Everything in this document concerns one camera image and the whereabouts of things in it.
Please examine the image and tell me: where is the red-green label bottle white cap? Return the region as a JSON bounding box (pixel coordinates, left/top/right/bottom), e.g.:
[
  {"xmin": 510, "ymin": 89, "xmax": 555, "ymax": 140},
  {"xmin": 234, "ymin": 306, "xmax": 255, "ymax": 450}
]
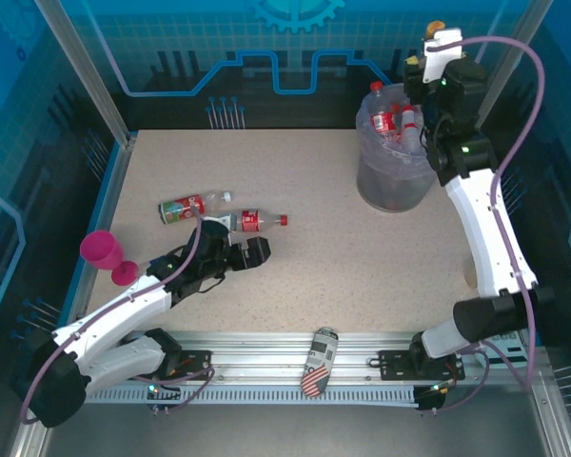
[{"xmin": 158, "ymin": 189, "xmax": 234, "ymax": 226}]

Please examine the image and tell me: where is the grey round waste bin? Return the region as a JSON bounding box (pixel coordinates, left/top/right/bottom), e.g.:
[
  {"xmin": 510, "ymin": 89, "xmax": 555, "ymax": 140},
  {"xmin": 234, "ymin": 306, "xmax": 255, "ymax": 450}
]
[{"xmin": 355, "ymin": 83, "xmax": 439, "ymax": 213}]

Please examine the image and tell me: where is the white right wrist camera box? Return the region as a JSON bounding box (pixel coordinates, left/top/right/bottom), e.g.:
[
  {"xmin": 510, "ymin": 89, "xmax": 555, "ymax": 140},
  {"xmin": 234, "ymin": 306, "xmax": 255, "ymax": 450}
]
[{"xmin": 422, "ymin": 28, "xmax": 463, "ymax": 86}]

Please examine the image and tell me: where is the white slotted cable duct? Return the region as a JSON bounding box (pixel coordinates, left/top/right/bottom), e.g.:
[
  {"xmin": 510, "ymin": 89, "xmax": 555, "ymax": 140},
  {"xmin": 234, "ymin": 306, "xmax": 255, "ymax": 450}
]
[{"xmin": 85, "ymin": 387, "xmax": 423, "ymax": 407}]

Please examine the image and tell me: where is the aluminium table edge rail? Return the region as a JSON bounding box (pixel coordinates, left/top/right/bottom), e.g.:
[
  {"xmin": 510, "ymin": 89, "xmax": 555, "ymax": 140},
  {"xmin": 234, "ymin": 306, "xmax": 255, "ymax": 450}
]
[{"xmin": 59, "ymin": 134, "xmax": 139, "ymax": 329}]

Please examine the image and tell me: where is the flag print drink can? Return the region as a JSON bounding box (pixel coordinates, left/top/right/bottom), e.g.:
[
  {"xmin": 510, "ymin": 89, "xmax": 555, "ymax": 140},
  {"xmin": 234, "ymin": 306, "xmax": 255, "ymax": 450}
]
[{"xmin": 300, "ymin": 327, "xmax": 341, "ymax": 398}]

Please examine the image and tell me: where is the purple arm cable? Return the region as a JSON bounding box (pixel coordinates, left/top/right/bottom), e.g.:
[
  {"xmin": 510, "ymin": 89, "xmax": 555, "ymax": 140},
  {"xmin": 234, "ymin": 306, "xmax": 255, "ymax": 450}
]
[
  {"xmin": 20, "ymin": 207, "xmax": 219, "ymax": 425},
  {"xmin": 432, "ymin": 35, "xmax": 548, "ymax": 413}
]

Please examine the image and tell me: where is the pink plastic goblet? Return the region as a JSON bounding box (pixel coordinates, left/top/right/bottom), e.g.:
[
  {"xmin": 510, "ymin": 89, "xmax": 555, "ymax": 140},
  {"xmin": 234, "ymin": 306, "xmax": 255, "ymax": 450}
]
[{"xmin": 79, "ymin": 229, "xmax": 141, "ymax": 288}]

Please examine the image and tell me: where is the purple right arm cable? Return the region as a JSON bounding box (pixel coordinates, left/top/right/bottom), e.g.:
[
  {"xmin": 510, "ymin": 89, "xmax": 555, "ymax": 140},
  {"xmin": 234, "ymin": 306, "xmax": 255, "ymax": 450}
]
[{"xmin": 432, "ymin": 35, "xmax": 548, "ymax": 413}]

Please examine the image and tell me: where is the small cola bottle red cap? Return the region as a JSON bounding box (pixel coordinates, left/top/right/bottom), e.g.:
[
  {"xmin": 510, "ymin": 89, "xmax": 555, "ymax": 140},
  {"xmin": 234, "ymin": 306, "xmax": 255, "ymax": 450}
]
[{"xmin": 366, "ymin": 80, "xmax": 404, "ymax": 144}]

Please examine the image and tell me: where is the black cable connector box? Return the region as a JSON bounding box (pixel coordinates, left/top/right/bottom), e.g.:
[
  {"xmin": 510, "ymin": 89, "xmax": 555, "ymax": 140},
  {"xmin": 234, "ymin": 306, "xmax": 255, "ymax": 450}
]
[
  {"xmin": 145, "ymin": 378, "xmax": 183, "ymax": 416},
  {"xmin": 414, "ymin": 380, "xmax": 458, "ymax": 416}
]

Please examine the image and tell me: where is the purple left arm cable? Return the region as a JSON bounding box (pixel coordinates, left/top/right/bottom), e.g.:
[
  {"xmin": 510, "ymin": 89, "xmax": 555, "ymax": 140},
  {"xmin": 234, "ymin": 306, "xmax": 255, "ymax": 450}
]
[{"xmin": 20, "ymin": 207, "xmax": 219, "ymax": 425}]

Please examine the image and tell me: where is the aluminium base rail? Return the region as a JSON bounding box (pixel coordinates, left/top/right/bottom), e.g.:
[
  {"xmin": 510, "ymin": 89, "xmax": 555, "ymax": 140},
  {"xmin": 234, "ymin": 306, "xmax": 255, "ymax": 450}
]
[{"xmin": 83, "ymin": 329, "xmax": 548, "ymax": 387}]

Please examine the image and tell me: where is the clear plastic bin liner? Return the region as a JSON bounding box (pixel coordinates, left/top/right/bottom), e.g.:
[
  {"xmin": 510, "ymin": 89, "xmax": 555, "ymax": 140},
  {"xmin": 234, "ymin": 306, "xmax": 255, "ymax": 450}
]
[{"xmin": 356, "ymin": 88, "xmax": 434, "ymax": 168}]

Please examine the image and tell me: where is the aluminium frame post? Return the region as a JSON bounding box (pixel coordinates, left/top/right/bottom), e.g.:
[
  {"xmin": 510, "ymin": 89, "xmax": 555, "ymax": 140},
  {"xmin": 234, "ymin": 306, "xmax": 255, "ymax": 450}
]
[
  {"xmin": 472, "ymin": 0, "xmax": 544, "ymax": 126},
  {"xmin": 31, "ymin": 0, "xmax": 138, "ymax": 147}
]

